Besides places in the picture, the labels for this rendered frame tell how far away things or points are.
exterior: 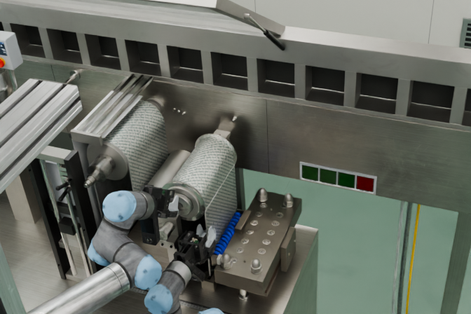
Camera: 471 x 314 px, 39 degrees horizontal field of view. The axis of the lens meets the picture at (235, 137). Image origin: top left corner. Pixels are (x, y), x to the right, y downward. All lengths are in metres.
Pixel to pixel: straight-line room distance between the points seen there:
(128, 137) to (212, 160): 0.27
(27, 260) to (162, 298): 0.74
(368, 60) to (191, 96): 0.61
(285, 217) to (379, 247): 1.44
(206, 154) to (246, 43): 0.37
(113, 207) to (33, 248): 0.86
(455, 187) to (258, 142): 0.62
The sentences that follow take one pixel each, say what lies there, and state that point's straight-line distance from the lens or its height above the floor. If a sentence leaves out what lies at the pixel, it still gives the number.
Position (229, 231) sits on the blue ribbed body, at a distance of 2.21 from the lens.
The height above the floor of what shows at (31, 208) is 0.97.
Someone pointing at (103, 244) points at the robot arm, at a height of 1.40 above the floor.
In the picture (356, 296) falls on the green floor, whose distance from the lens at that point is 3.39.
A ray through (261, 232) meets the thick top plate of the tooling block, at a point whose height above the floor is 1.03.
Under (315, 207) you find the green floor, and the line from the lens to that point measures 3.83.
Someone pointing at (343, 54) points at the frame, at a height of 1.63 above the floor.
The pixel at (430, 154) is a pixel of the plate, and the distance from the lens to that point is 2.04.
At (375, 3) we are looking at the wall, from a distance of 4.44.
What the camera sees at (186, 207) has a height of 1.25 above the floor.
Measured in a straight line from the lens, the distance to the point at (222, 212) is 2.16.
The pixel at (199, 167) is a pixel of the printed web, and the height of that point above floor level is 1.31.
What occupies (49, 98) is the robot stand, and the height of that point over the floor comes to 2.02.
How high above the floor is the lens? 2.56
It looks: 36 degrees down
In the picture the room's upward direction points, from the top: 4 degrees counter-clockwise
